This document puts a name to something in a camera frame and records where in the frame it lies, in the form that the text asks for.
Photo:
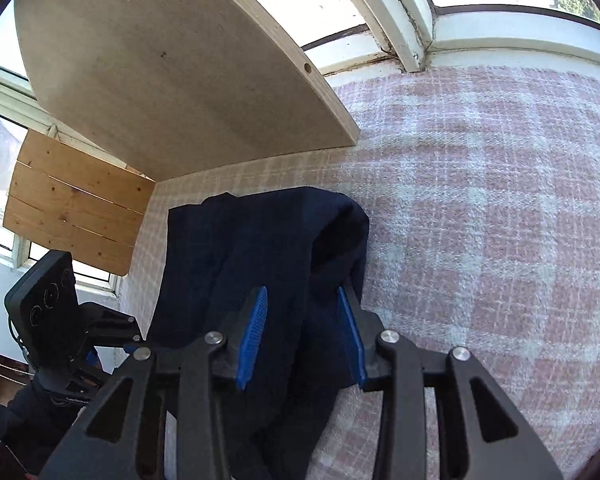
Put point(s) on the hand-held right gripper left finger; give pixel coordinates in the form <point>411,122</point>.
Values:
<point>252,340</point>

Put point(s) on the light oak wooden board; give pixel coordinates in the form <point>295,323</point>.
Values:
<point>170,70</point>

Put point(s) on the pink plaid cloth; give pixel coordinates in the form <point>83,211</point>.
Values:
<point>480,210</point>

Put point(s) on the wooden shelf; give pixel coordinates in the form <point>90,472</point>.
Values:
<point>0,385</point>

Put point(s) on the white window frame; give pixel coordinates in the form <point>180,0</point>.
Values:
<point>410,25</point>

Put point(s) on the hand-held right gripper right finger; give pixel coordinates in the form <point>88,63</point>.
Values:
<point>352,340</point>

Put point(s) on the pine plank board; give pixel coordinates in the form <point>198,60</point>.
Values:
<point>70,205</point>

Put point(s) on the navy blue t-shirt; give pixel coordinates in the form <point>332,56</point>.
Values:
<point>205,270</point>

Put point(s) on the person's left forearm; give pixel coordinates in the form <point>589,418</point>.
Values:
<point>25,425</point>

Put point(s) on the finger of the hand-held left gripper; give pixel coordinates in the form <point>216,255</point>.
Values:
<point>110,327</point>

